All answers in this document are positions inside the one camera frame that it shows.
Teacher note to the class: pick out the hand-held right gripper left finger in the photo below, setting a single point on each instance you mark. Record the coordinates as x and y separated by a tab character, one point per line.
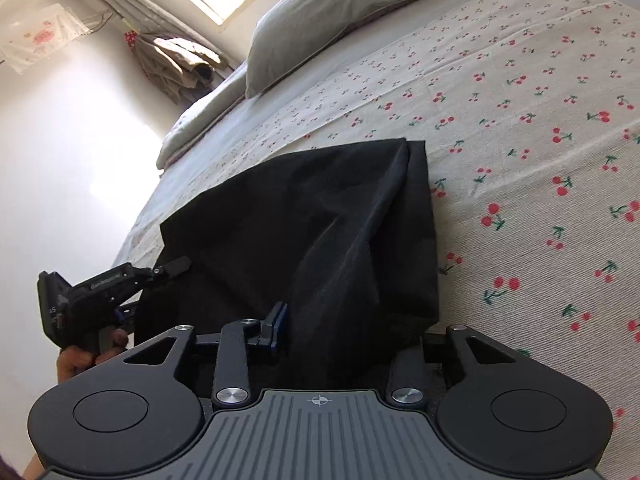
277	322

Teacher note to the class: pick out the hanging khaki jacket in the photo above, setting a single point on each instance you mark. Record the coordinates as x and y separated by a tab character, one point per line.
175	65

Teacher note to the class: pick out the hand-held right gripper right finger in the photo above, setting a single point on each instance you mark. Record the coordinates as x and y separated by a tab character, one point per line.
407	372

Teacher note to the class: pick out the cherry print bed sheet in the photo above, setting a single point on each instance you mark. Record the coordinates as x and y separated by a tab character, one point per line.
525	160

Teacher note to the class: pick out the grey quilted blanket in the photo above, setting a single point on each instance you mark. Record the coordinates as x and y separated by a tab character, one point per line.
200	115

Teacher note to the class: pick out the black pants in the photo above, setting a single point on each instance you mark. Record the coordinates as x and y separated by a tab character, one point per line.
310	230

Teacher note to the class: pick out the grey curtain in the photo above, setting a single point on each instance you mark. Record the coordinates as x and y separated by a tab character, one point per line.
150	15

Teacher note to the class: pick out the grey bed sheet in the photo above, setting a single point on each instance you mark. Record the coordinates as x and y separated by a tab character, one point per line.
220	120

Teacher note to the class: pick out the red polka dot cloth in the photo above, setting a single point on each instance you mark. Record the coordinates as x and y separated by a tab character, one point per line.
131	40

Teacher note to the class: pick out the white cloth with pink print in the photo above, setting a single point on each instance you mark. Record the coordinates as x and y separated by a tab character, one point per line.
40	37

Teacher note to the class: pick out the person's left hand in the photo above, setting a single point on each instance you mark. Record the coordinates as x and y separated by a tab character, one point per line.
82	360

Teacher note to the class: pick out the person's left forearm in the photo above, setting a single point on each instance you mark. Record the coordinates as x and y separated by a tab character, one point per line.
31	467

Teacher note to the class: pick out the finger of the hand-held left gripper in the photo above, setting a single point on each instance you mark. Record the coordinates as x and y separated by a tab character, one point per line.
172	267
126	311

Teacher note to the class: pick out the grey pillow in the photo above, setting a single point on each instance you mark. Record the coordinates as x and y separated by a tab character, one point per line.
330	15

